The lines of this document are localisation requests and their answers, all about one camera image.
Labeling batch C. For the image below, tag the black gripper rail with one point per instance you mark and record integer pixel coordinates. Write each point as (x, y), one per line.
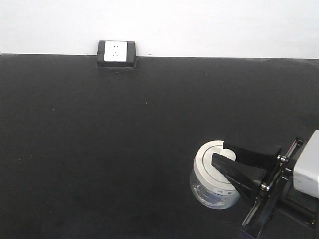
(246, 175)

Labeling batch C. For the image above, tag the white power socket black housing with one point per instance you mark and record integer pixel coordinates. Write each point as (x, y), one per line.
(116, 54)

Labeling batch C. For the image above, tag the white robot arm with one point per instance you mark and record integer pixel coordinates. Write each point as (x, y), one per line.
(270, 181)

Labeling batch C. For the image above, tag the glass jar with white lid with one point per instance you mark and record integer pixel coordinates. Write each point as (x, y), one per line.
(208, 185)

